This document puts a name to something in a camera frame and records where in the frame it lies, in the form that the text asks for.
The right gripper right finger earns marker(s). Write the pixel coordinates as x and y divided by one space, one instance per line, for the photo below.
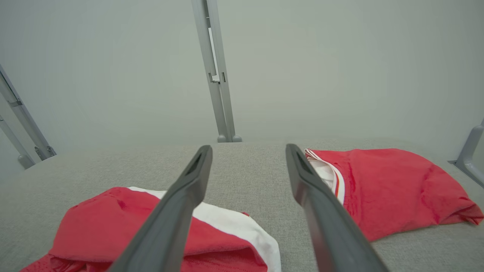
332 234

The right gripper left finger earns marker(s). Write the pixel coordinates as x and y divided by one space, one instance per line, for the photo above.
166 234

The red shorts wide white stripe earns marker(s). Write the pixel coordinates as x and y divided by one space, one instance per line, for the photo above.
94 226

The red basketball jersey white sleeves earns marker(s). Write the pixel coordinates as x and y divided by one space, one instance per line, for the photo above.
397 189

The grey metal partition post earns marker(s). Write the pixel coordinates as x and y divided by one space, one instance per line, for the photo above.
26 121
15 145
219 105
469 151

